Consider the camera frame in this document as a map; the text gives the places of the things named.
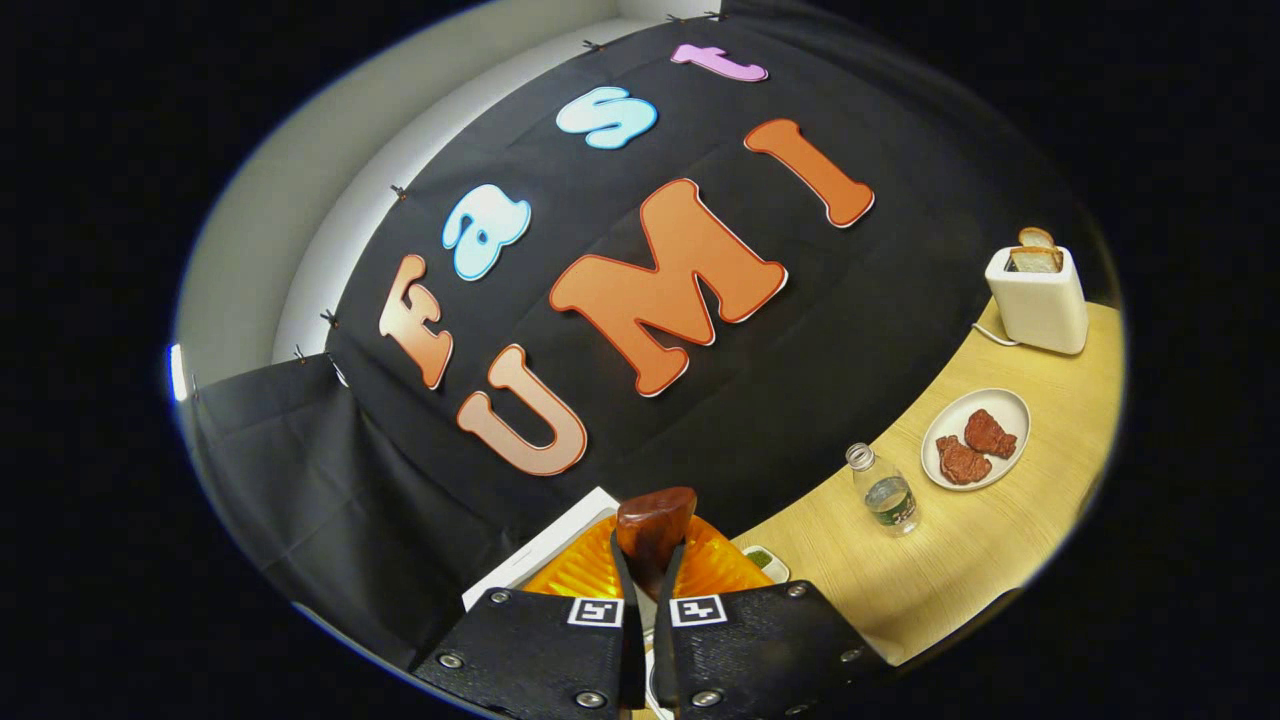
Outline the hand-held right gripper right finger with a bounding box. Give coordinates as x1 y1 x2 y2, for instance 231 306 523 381
652 512 891 720

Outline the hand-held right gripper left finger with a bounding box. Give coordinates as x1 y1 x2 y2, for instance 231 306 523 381
412 515 646 720

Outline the brown wooden spoon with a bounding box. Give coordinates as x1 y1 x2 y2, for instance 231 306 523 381
616 487 698 596

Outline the white rice cooker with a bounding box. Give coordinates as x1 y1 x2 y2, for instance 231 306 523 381
462 487 621 611

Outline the small white sauce dish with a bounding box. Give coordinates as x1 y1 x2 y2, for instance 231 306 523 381
740 545 791 584

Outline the clear plastic water bottle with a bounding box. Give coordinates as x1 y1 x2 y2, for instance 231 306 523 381
846 443 921 539

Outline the red meat piece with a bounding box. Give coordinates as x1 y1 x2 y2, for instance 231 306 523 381
964 409 1018 460
936 435 993 486

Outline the white round plate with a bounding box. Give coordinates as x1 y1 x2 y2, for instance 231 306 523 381
921 388 1031 492

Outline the white toaster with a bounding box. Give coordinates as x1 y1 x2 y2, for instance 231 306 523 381
985 245 1089 355

